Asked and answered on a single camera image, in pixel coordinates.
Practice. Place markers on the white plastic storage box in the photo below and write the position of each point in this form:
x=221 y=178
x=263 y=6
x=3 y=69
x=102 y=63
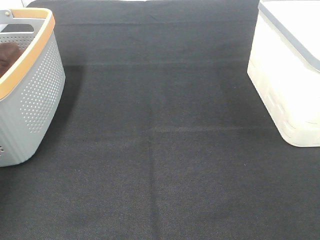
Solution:
x=284 y=67

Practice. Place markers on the grey basket with orange rim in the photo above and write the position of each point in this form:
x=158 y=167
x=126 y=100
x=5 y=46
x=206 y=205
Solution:
x=31 y=89

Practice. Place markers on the brown towels in basket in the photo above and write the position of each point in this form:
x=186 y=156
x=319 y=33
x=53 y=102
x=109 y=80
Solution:
x=9 y=53

